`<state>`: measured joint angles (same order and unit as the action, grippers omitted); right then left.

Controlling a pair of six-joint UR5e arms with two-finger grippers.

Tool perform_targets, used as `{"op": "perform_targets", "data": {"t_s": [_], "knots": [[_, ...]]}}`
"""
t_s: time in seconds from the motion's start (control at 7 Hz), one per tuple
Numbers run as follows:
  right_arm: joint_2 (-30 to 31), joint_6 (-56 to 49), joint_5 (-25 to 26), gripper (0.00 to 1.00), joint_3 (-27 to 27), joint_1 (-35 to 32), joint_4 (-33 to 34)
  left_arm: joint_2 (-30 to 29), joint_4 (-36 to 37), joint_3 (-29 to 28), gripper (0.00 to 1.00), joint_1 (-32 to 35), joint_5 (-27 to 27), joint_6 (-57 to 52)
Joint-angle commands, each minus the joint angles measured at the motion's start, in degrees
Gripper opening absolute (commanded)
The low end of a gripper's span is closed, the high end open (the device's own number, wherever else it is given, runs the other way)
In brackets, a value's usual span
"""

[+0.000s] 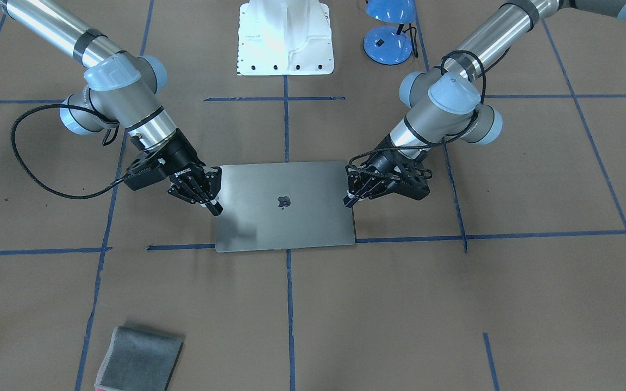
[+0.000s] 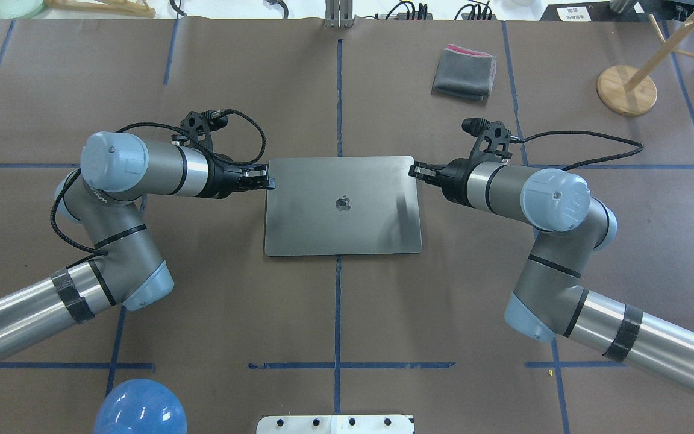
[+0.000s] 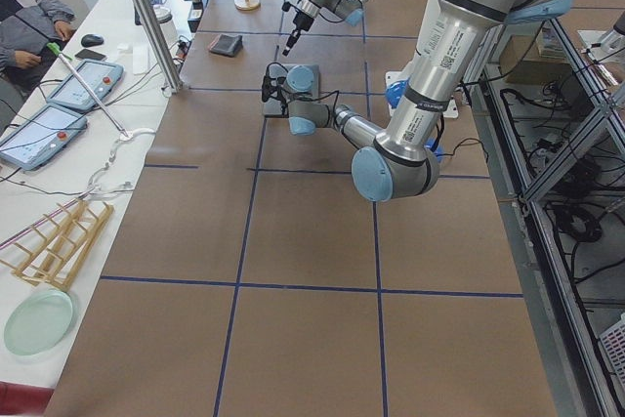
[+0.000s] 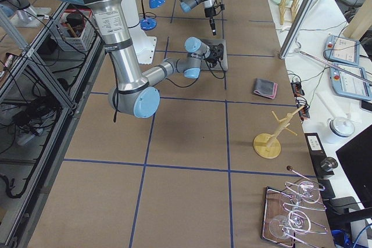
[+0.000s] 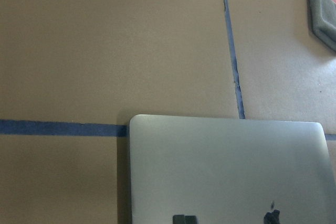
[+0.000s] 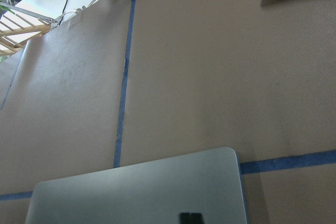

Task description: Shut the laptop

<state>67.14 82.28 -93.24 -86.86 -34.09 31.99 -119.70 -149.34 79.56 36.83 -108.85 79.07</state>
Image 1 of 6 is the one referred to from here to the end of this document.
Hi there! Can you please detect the grey laptop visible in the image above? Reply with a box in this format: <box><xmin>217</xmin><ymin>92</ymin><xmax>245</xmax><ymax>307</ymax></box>
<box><xmin>215</xmin><ymin>161</ymin><xmax>356</xmax><ymax>253</ymax></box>

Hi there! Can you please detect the grey folded cloth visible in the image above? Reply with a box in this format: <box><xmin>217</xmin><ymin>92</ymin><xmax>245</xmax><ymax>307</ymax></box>
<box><xmin>94</xmin><ymin>326</ymin><xmax>184</xmax><ymax>390</ymax></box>

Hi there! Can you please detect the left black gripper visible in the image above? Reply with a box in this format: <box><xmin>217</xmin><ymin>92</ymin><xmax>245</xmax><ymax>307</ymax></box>
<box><xmin>343</xmin><ymin>136</ymin><xmax>431</xmax><ymax>208</ymax></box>

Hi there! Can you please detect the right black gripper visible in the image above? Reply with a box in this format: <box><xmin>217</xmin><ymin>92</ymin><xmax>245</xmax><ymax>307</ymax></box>
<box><xmin>153</xmin><ymin>129</ymin><xmax>223</xmax><ymax>216</ymax></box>

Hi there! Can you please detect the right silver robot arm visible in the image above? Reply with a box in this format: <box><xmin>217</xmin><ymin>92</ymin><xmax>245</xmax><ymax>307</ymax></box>
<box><xmin>0</xmin><ymin>1</ymin><xmax>223</xmax><ymax>216</ymax></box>

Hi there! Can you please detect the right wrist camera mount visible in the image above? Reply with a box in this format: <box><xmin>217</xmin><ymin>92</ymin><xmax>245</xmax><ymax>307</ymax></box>
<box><xmin>123</xmin><ymin>153</ymin><xmax>167</xmax><ymax>191</ymax></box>

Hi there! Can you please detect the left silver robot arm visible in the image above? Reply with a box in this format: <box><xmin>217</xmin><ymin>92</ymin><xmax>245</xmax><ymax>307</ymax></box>
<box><xmin>343</xmin><ymin>1</ymin><xmax>626</xmax><ymax>207</ymax></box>

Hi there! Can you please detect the blue desk lamp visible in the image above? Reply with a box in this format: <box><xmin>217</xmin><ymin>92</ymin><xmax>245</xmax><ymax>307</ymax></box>
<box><xmin>362</xmin><ymin>1</ymin><xmax>419</xmax><ymax>65</ymax></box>

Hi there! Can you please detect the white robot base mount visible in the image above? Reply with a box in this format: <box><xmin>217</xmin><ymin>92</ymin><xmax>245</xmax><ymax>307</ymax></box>
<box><xmin>236</xmin><ymin>1</ymin><xmax>335</xmax><ymax>76</ymax></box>

